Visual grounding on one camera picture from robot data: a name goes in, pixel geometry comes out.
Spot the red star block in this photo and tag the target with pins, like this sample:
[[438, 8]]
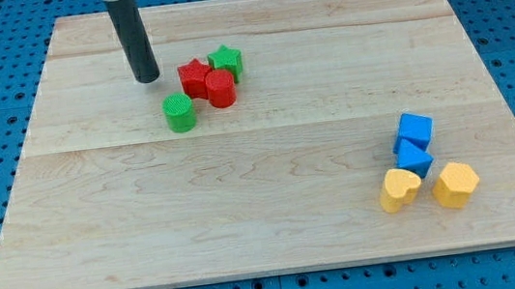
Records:
[[193, 78]]

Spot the wooden board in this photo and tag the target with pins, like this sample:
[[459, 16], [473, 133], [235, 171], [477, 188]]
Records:
[[286, 180]]

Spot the green cylinder block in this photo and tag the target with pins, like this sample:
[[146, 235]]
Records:
[[179, 112]]

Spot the green star block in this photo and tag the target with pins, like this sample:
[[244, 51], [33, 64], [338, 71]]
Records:
[[227, 58]]

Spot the blue cube block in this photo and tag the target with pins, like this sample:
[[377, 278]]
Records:
[[417, 129]]

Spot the yellow hexagon block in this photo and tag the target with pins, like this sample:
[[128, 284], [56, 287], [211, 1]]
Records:
[[455, 185]]

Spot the yellow heart block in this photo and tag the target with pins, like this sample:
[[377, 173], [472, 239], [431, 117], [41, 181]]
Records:
[[400, 187]]

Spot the blue triangle block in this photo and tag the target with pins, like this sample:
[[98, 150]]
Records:
[[412, 158]]

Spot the red cylinder block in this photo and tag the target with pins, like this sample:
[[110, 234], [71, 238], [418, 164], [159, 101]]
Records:
[[221, 89]]

